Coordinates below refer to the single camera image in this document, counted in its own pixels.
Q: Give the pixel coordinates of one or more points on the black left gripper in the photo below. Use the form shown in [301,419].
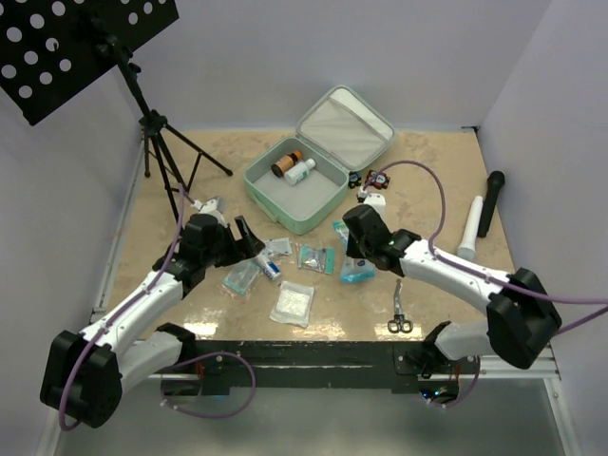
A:
[247,247]

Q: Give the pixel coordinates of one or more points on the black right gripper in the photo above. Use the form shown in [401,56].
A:
[352,251]

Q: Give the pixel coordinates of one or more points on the blue cotton swab bag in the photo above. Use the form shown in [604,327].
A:
[353,270]

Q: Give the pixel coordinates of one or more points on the teal clear zip bag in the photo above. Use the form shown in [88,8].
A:
[240,281]

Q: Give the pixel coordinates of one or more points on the white gauze pack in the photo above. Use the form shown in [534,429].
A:
[293,304]

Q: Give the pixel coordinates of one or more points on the brown bottle orange cap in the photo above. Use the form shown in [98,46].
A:
[286,163]

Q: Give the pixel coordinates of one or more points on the mint green medicine case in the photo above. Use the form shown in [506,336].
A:
[343,134]

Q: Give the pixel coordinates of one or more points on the white plastic bottle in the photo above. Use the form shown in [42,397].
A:
[299,172]

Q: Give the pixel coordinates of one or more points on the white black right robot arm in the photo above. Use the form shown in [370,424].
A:
[519,321]

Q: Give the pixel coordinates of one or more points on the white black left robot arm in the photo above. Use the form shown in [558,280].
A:
[88,372]

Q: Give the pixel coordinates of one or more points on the clear flat sachet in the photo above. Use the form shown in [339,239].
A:
[280,246]

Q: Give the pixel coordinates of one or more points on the blue owl number block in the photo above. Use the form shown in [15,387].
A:
[355,180]

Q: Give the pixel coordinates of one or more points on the white microphone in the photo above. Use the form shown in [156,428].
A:
[467,247]

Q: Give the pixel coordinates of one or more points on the black microphone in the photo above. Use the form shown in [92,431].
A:
[494,184]

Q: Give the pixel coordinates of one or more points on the black music stand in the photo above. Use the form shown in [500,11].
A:
[52,50]

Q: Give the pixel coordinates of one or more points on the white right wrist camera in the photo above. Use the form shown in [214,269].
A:
[374,200]

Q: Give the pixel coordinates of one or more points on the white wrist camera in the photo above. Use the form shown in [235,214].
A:
[214,207]
[374,200]

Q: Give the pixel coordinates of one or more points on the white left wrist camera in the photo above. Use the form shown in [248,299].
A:
[214,207]

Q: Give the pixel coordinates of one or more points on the black handled scissors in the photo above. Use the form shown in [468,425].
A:
[399,323]

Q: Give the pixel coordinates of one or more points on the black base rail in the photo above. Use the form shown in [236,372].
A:
[398,366]

